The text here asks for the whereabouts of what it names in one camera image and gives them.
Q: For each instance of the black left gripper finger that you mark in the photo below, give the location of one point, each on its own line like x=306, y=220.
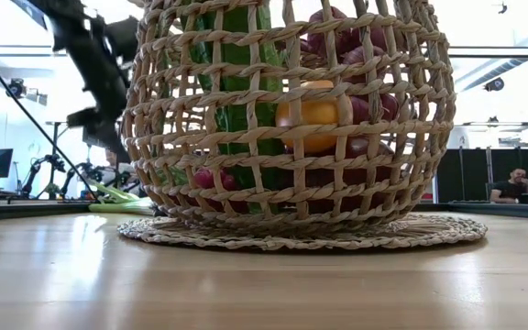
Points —
x=103, y=135

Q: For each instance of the green onion bunch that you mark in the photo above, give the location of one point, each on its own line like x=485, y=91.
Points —
x=117, y=205

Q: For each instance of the red grape bunch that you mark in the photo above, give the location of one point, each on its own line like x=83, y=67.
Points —
x=204, y=179

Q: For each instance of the green corn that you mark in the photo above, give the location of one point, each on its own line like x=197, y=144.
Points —
x=236, y=114

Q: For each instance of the dark red apple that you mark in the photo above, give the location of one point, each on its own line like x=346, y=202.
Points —
x=365, y=176

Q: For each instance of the black background robot arms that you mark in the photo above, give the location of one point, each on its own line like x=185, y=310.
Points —
x=44, y=165

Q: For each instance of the round woven straw placemat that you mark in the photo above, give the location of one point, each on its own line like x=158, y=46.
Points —
x=447, y=231

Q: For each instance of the black room partition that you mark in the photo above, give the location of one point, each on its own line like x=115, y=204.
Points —
x=470, y=174

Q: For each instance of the person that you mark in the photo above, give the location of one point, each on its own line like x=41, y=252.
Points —
x=509, y=190

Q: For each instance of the black ceiling camera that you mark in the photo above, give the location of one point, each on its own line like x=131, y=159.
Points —
x=494, y=84

